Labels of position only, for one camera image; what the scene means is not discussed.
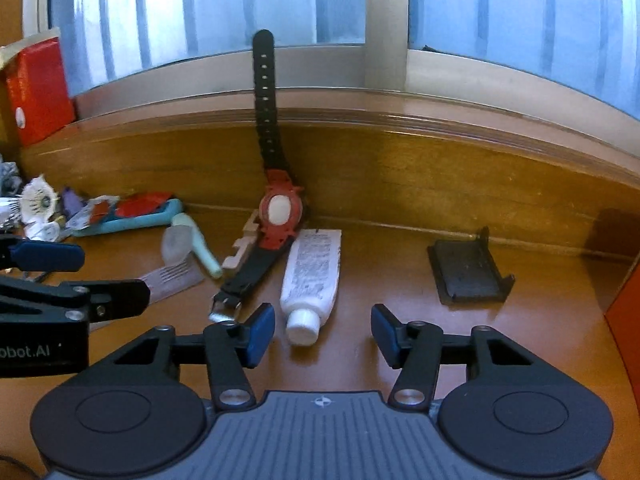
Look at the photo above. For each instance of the teal pencil case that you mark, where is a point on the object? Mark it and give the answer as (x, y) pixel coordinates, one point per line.
(145, 220)

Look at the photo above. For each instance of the red crumpled plastic piece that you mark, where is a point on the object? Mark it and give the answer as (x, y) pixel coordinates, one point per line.
(145, 204)

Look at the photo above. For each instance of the translucent small cap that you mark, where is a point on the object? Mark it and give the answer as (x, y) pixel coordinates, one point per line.
(175, 245)

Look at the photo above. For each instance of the black plastic holder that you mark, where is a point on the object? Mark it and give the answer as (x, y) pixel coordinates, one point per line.
(467, 270)

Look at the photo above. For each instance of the orange cardboard box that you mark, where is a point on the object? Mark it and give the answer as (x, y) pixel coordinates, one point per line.
(625, 310)

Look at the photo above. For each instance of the transparent protractor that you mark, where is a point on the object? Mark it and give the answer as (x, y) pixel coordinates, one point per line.
(82, 220)

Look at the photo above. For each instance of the sliding glass window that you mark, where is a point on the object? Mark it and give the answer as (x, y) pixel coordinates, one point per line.
(450, 10)

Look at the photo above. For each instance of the white squeeze tube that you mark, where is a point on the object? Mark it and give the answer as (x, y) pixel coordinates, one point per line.
(312, 275)

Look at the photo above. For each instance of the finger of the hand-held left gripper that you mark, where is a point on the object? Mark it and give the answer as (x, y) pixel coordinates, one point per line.
(50, 256)
(120, 297)

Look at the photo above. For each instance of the red black wristwatch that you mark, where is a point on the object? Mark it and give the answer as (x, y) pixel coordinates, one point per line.
(277, 215)

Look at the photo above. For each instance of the wooden desktop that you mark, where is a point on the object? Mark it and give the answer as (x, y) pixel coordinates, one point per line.
(550, 310)

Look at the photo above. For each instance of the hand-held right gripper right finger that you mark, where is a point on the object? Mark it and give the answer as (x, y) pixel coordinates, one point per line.
(385, 332)

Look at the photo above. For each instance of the small red square item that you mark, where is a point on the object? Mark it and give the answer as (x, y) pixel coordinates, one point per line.
(101, 209)

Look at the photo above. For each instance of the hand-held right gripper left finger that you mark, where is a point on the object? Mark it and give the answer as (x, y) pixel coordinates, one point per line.
(260, 332)

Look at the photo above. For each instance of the white round fan part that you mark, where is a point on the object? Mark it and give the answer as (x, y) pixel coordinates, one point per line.
(39, 200)

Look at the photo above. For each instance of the metal stencil ruler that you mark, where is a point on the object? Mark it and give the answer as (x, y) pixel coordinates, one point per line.
(172, 275)

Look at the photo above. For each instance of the notched wooden puzzle piece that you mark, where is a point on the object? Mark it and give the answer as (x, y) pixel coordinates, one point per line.
(240, 250)

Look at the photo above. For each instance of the red box with cream lid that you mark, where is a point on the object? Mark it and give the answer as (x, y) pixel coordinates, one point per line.
(37, 95)

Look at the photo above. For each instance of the purple plastic item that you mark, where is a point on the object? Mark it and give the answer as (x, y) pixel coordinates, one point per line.
(72, 200)

